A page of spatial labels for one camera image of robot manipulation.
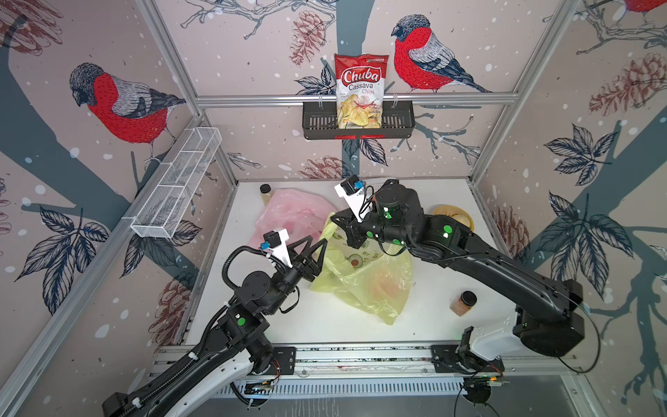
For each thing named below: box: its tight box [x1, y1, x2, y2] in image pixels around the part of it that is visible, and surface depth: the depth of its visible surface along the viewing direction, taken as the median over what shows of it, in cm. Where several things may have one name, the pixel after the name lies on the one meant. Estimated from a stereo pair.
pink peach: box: [372, 279, 399, 300], surface depth 72 cm
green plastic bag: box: [309, 212, 415, 325], surface depth 71 cm
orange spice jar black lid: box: [449, 290, 478, 317], surface depth 78 cm
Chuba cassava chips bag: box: [334, 53, 390, 130], surface depth 87 cm
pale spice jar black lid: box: [259, 183, 271, 206], surface depth 109 cm
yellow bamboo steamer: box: [432, 205, 476, 232], surface depth 106 cm
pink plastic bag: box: [248, 188, 338, 250], surface depth 109 cm
